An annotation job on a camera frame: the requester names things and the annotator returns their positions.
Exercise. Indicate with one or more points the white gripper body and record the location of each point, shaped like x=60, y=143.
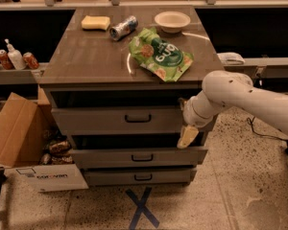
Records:
x=190, y=114

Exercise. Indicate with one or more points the grey top drawer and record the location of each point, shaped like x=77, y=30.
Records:
x=118, y=120

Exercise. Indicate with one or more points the grey drawer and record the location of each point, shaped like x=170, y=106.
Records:
x=138, y=158
x=140, y=176
x=118, y=120

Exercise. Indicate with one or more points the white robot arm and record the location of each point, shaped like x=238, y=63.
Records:
x=222, y=90

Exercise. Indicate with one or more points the grey middle drawer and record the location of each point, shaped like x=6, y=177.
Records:
x=138, y=158

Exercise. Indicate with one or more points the grey bottom drawer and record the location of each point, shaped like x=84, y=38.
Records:
x=140, y=176

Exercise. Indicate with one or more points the grey drawer cabinet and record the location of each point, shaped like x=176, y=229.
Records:
x=89, y=69

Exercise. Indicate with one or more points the green chip bag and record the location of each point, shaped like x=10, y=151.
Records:
x=162, y=58

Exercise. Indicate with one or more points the folded white cloth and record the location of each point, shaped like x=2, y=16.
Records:
x=230, y=58

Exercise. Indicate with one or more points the white paper bowl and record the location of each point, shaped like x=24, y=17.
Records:
x=172, y=21

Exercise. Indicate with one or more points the blue tape cross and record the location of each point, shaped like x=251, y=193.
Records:
x=141, y=208

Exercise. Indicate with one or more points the silver blue soda can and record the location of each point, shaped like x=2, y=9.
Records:
x=123, y=28

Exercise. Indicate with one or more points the yellow sponge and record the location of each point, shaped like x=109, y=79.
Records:
x=95, y=23

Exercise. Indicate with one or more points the snack bags in box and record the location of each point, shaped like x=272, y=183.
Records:
x=57, y=150

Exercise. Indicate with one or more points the red soda can right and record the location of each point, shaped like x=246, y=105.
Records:
x=31, y=60

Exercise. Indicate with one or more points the red soda can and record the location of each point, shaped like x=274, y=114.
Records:
x=5, y=61
x=31, y=60

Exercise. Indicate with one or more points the brown cardboard box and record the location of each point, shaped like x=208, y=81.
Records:
x=22, y=137

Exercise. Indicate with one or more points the white pump bottle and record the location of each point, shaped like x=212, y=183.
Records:
x=15, y=57

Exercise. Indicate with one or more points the red soda can left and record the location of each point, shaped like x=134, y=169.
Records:
x=5, y=61

